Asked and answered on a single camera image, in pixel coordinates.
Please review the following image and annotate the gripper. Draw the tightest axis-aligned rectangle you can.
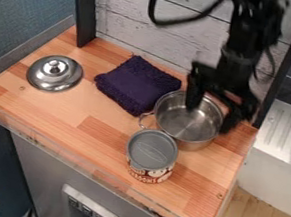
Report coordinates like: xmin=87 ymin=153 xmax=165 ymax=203
xmin=179 ymin=42 xmax=269 ymax=139

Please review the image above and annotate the violet cloth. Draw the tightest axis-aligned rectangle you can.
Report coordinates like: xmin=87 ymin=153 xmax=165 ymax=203
xmin=88 ymin=50 xmax=186 ymax=123

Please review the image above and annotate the silver pot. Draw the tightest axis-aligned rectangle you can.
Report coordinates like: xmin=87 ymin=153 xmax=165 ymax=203
xmin=134 ymin=84 xmax=229 ymax=156

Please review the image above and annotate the can with orange label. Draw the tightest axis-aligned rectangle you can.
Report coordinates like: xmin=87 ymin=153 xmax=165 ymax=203
xmin=121 ymin=126 xmax=184 ymax=187

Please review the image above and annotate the silver lid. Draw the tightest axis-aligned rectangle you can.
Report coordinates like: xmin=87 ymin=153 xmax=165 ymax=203
xmin=22 ymin=51 xmax=87 ymax=97

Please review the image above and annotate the black post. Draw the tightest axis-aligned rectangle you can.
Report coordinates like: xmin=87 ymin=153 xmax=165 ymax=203
xmin=63 ymin=0 xmax=102 ymax=50
xmin=252 ymin=0 xmax=291 ymax=134

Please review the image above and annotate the black cable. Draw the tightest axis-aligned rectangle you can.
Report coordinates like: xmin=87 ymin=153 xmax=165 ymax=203
xmin=144 ymin=0 xmax=227 ymax=35

